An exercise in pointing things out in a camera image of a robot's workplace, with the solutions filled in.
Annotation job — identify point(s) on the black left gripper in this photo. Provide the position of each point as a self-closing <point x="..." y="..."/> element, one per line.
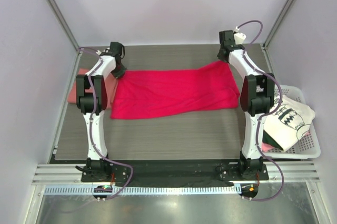
<point x="121" y="73"/>

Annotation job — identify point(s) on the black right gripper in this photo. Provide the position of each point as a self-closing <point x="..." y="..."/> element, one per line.
<point x="218" y="56"/>

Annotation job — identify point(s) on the bright pink t shirt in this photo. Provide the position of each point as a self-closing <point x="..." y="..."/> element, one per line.
<point x="145" y="94"/>

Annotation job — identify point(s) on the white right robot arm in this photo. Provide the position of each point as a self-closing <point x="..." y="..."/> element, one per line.
<point x="256" y="100"/>

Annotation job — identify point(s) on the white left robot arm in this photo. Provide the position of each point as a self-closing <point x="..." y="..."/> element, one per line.
<point x="93" y="108"/>

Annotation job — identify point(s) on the folded salmon pink t shirt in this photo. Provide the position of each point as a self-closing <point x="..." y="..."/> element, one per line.
<point x="81" y="93"/>

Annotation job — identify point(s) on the white printed t shirt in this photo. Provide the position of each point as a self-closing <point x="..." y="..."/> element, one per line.
<point x="290" y="123"/>

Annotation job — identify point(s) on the dark green garment in basket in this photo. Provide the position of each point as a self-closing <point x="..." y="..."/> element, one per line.
<point x="267" y="139"/>

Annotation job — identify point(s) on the pink garment in basket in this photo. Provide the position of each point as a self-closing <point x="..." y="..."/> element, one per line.
<point x="266" y="147"/>

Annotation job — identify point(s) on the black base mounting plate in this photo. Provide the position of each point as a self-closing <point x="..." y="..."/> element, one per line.
<point x="117" y="177"/>

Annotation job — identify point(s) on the white perforated plastic basket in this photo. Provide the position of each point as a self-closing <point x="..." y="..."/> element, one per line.
<point x="306" y="148"/>

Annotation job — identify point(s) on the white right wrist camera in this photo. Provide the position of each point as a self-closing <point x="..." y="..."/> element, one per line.
<point x="239" y="37"/>

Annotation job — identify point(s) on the right aluminium frame post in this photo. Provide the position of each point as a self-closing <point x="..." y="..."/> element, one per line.
<point x="277" y="24"/>

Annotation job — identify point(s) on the aluminium frame post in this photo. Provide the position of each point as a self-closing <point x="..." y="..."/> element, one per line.
<point x="62" y="21"/>
<point x="277" y="24"/>

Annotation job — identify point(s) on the left aluminium frame post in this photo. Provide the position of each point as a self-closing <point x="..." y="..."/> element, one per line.
<point x="62" y="21"/>

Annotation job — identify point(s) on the white slotted cable duct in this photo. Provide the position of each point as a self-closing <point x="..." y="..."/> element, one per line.
<point x="163" y="189"/>

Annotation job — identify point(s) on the aluminium front rail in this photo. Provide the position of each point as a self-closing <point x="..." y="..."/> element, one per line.
<point x="67" y="174"/>

